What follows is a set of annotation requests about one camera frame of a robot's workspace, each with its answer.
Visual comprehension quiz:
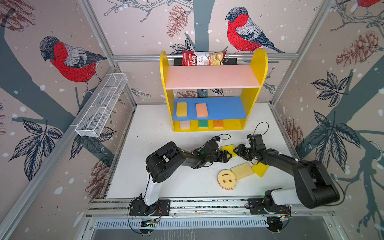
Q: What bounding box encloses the salmon pink sponge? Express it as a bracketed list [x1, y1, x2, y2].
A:
[196, 103, 209, 118]

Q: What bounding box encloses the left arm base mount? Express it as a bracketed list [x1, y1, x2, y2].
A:
[128, 198, 171, 217]

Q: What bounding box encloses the orange scouring sponge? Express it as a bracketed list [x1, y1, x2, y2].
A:
[213, 120, 224, 129]

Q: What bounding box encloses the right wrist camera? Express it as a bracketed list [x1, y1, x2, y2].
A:
[246, 135, 255, 148]

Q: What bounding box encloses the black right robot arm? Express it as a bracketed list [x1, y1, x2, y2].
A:
[234, 135, 340, 209]

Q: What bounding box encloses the smiley face sponge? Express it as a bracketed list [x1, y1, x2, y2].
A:
[218, 170, 237, 190]

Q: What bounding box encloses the white wire mesh basket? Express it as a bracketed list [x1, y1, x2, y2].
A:
[75, 73, 128, 138]

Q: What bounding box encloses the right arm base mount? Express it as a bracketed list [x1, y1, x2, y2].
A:
[245, 198, 291, 216]

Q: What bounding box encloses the red chips bag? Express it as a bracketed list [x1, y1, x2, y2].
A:
[183, 51, 227, 63]

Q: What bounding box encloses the pale pink sponge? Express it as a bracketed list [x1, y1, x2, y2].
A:
[180, 121, 191, 130]

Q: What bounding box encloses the cream beige sponge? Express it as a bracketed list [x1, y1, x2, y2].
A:
[231, 163, 254, 181]

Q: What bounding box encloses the yellow rectangular sponge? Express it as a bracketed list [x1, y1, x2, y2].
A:
[176, 102, 188, 118]

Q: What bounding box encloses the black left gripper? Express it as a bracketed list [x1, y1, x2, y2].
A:
[205, 150, 233, 163]

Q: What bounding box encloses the small bright yellow sponge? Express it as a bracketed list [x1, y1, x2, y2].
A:
[222, 145, 238, 157]

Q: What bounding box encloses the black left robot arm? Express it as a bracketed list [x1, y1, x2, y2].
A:
[141, 136, 233, 207]

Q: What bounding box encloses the yellow wooden shelf unit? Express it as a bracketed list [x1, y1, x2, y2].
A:
[160, 50, 269, 133]

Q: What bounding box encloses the green scouring sponge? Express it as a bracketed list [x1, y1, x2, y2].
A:
[199, 120, 209, 129]

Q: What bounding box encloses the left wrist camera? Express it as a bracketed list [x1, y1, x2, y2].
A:
[212, 136, 221, 142]

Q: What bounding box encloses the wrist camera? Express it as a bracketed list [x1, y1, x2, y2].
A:
[246, 135, 255, 148]
[212, 136, 221, 142]

